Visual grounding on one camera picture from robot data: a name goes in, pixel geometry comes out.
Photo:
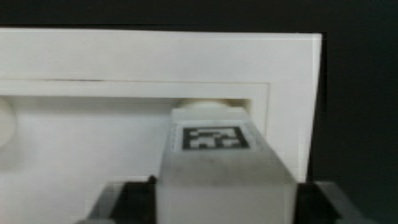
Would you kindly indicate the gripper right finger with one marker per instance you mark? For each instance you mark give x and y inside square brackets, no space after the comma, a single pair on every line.
[323,205]

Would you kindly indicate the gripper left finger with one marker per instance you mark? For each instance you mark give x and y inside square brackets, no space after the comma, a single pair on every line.
[126,203]

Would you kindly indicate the white leg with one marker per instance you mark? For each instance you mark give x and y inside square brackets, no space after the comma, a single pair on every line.
[224,183]

